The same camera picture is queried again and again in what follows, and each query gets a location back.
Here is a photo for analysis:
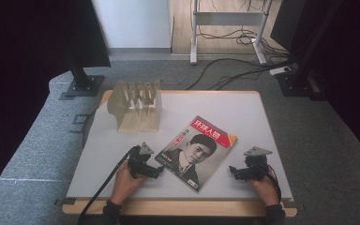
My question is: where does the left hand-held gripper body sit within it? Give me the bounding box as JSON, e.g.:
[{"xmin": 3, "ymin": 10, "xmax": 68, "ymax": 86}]
[{"xmin": 127, "ymin": 142, "xmax": 155, "ymax": 180}]

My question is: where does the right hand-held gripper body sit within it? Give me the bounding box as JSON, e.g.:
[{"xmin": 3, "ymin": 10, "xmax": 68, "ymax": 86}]
[{"xmin": 239, "ymin": 146, "xmax": 274, "ymax": 182}]

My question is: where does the magazine with portrait cover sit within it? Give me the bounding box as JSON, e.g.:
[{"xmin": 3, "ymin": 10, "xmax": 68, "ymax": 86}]
[{"xmin": 154, "ymin": 114, "xmax": 239, "ymax": 193}]

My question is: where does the wooden slotted file rack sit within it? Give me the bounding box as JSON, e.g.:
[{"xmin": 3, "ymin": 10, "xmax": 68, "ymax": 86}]
[{"xmin": 106, "ymin": 79, "xmax": 164, "ymax": 135}]

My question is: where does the person's left hand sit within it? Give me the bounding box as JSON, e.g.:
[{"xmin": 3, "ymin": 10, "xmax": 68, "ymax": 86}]
[{"xmin": 110, "ymin": 161, "xmax": 148, "ymax": 206}]

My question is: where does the person's right hand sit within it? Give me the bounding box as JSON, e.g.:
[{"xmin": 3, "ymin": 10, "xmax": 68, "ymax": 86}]
[{"xmin": 249, "ymin": 173, "xmax": 281, "ymax": 207}]

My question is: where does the white table mat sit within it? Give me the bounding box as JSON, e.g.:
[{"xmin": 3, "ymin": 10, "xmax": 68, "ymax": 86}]
[{"xmin": 66, "ymin": 93, "xmax": 294, "ymax": 201}]

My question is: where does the black metal stand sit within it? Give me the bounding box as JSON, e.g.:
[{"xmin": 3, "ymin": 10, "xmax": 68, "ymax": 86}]
[
  {"xmin": 276, "ymin": 0, "xmax": 345, "ymax": 98},
  {"xmin": 65, "ymin": 52, "xmax": 106, "ymax": 98}
]

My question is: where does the white power strip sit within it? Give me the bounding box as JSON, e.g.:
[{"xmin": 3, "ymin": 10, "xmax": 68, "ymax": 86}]
[{"xmin": 268, "ymin": 66, "xmax": 293, "ymax": 76}]

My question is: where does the dark curtain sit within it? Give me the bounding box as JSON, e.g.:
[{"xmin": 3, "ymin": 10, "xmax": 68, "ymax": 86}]
[
  {"xmin": 270, "ymin": 0, "xmax": 360, "ymax": 167},
  {"xmin": 0, "ymin": 0, "xmax": 112, "ymax": 207}
]

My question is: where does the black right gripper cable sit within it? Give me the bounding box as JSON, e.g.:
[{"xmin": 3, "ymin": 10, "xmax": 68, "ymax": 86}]
[{"xmin": 262, "ymin": 164, "xmax": 283, "ymax": 203}]

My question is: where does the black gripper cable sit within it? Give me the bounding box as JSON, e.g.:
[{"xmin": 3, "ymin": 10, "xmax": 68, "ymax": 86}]
[
  {"xmin": 262, "ymin": 164, "xmax": 283, "ymax": 203},
  {"xmin": 76, "ymin": 147, "xmax": 136, "ymax": 225}
]

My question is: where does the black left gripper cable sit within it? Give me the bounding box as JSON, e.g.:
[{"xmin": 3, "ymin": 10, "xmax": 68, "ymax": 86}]
[{"xmin": 76, "ymin": 147, "xmax": 136, "ymax": 225}]

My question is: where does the black floor cable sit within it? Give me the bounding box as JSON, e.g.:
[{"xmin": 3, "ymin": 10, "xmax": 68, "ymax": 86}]
[{"xmin": 185, "ymin": 57, "xmax": 292, "ymax": 91}]

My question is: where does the tangle of black cables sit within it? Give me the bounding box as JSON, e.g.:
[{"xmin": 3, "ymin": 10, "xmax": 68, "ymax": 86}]
[{"xmin": 197, "ymin": 26, "xmax": 292, "ymax": 59}]

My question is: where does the white metal desk frame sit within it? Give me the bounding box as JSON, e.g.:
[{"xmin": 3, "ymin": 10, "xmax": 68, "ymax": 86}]
[{"xmin": 189, "ymin": 0, "xmax": 274, "ymax": 66}]

